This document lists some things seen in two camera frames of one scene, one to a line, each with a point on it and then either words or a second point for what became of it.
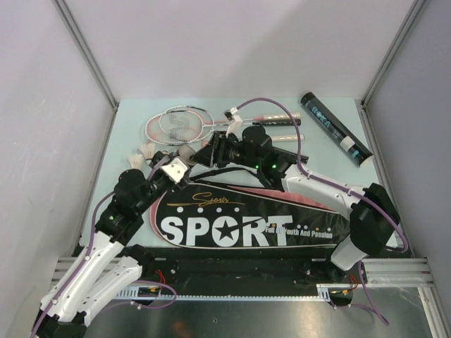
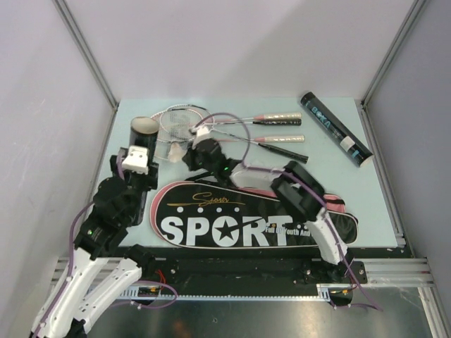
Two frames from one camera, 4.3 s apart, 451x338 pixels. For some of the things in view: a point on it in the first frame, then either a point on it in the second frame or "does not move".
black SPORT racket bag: (245, 215) does not move
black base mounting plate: (242, 270) does not move
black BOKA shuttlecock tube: (343, 138) does not move
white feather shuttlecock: (147, 151) to (176, 152)
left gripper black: (156, 159) to (151, 179)
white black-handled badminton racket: (189, 123) does not move
